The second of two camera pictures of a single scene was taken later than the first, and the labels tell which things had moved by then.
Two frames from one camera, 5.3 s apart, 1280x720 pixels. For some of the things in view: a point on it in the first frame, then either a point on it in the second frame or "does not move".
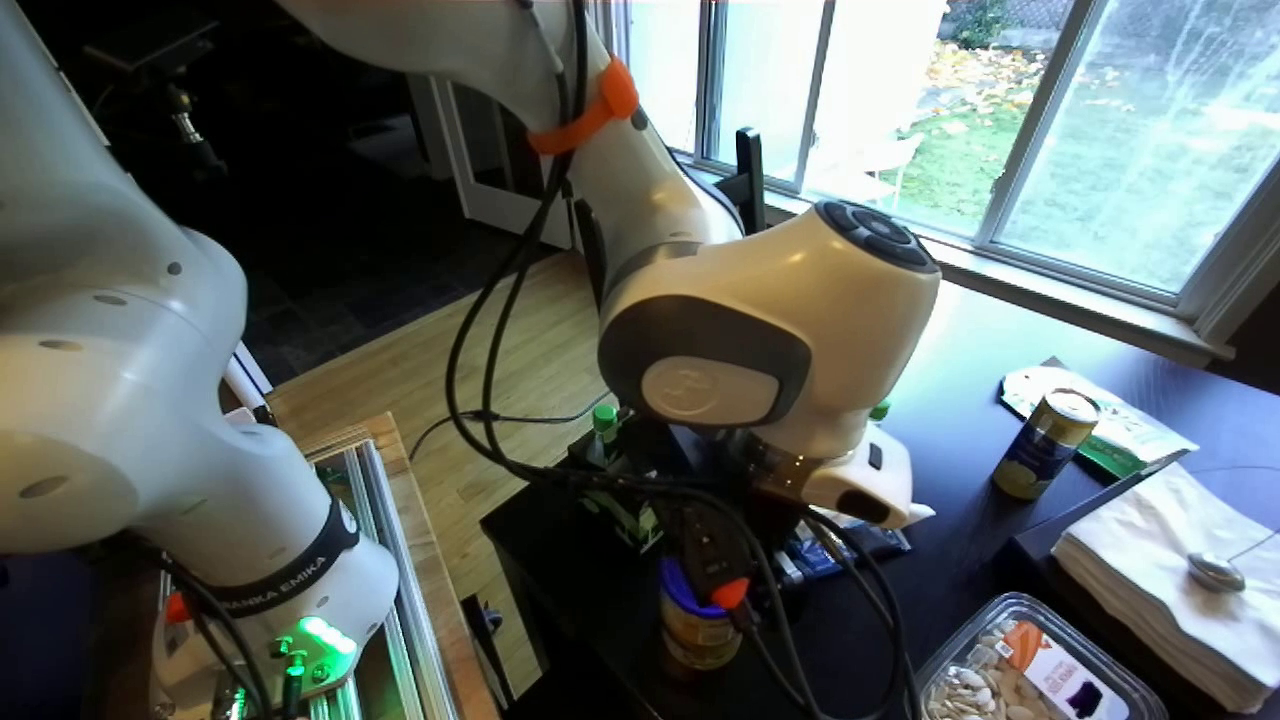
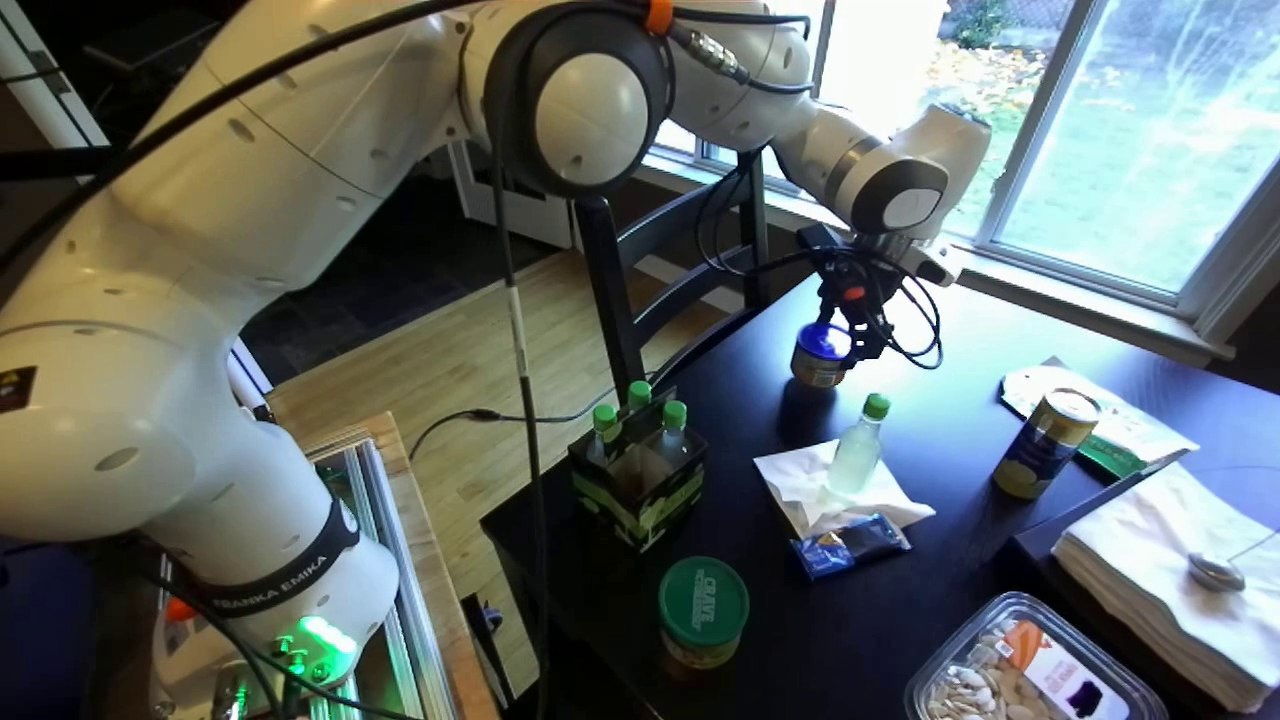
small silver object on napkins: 1212,574 does not move
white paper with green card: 1120,446 does not move
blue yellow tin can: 1056,420 does not move
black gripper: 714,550 → 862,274
